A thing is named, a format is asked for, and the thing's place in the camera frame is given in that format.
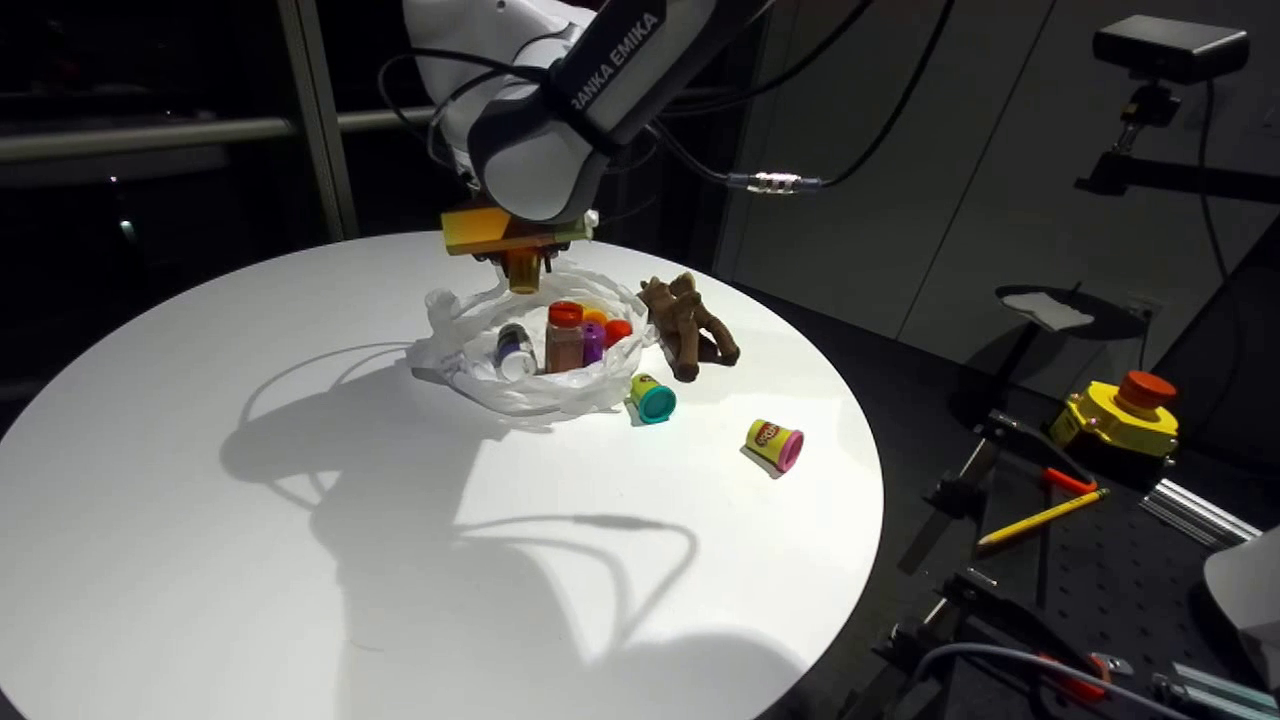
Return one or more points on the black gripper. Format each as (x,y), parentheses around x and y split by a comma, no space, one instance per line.
(515,242)

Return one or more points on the red lid spice jar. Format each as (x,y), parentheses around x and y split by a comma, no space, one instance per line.
(565,337)

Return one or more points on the purple lid play-doh tub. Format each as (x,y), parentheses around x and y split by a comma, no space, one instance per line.
(593,343)

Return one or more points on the small red lid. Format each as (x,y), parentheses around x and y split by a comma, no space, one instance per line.
(617,329)

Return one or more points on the teal lid play-doh tub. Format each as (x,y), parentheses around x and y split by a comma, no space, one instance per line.
(649,403)

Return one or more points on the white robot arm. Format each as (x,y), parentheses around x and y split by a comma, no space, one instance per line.
(534,96)

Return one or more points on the small yellow tub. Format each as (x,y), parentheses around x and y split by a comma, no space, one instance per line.
(599,318)

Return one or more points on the clear plastic bag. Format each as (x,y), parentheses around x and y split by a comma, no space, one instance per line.
(493,351)

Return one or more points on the white pill bottle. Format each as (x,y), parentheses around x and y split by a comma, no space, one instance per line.
(515,353)

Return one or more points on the brown plush toy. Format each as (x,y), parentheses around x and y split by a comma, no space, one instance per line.
(684,329)

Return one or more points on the metal window railing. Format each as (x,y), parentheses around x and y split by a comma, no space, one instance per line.
(305,106)

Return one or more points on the pink lid play-doh tub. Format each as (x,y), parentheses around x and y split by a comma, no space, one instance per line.
(775,447)

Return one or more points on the yellow pencil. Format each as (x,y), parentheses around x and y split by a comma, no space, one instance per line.
(1036,518)

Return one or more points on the yellow emergency stop button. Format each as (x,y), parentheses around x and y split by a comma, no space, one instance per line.
(1130,415)

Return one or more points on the black camera on stand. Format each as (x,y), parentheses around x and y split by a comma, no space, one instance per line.
(1162,52)

